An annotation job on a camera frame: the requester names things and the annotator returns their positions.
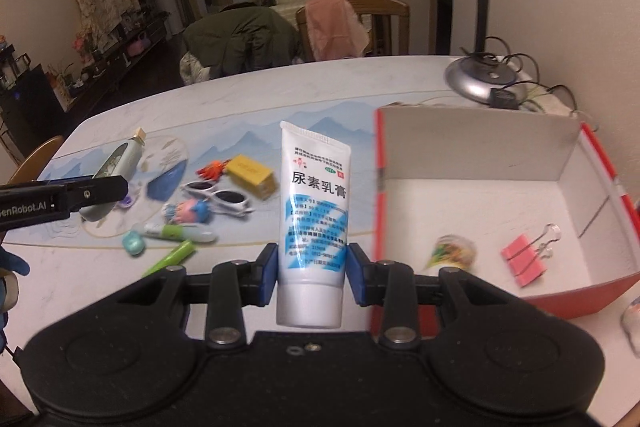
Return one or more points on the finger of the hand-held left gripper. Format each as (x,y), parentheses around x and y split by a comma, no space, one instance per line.
(100,192)

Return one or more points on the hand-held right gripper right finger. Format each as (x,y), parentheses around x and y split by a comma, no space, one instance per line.
(356,277)

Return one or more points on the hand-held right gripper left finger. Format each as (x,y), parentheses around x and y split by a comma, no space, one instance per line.
(267,277)

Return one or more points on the pale translucent bottle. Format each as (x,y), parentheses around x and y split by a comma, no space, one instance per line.
(117,162)

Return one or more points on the teal small clip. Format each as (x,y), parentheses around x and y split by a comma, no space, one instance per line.
(134,243)

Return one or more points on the white cream tube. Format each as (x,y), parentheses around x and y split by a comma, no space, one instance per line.
(312,207)

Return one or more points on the green glue stick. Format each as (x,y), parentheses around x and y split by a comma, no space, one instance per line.
(175,232)

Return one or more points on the green highlighter pen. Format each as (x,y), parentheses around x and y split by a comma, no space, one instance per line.
(172,257)

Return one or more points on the red cardboard box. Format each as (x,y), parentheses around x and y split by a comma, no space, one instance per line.
(475,207)

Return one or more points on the person's left hand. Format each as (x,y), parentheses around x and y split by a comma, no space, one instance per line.
(12,263)

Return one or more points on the light wooden chair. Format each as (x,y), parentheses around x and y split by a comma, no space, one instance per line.
(40,157)

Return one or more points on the blue pouch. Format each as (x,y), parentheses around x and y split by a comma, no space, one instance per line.
(165,184)

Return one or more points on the white sunglasses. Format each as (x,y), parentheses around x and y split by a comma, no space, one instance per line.
(227,198)

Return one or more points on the pink pig toy figure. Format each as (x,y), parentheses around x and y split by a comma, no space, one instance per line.
(187,209)

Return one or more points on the green bottle with colourful label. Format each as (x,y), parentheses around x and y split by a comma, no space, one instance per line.
(452,253)

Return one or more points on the yellow box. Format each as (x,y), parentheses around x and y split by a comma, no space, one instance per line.
(247,169)

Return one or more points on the orange toy crab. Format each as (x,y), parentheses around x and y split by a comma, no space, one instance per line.
(212,169)

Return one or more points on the dark low cabinet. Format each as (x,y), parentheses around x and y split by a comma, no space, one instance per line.
(120,62)

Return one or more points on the pink binder clip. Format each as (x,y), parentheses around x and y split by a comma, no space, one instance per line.
(522,262)

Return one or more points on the floral cloth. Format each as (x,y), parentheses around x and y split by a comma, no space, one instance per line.
(102,2)

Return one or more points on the green jacket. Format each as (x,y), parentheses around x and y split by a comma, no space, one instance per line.
(235,37)

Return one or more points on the black power adapter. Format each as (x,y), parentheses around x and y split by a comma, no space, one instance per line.
(504,98)

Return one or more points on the silver desk lamp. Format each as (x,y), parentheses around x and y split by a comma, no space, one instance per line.
(480,77)

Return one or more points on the pink cloth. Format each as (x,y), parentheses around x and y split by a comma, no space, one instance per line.
(332,27)

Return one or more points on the wooden dining chair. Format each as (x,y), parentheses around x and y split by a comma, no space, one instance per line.
(385,14)

